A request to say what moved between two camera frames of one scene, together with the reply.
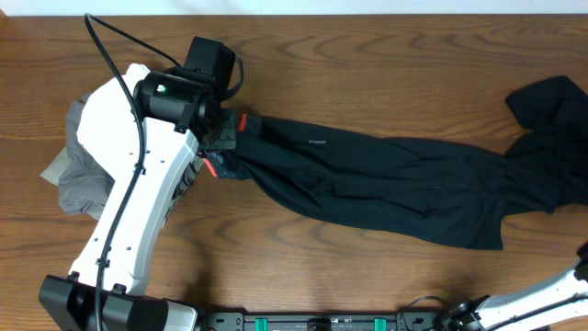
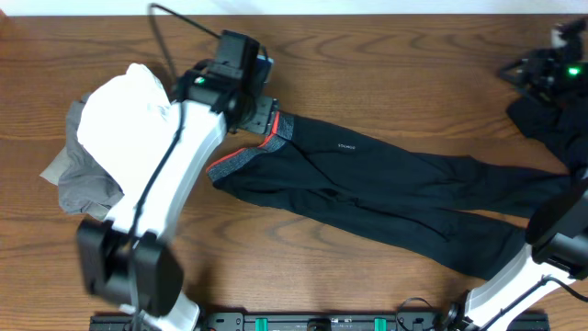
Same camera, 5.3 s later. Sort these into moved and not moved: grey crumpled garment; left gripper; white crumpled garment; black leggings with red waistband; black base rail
Moved: left gripper; black leggings with red waistband
Not moved: black base rail; grey crumpled garment; white crumpled garment
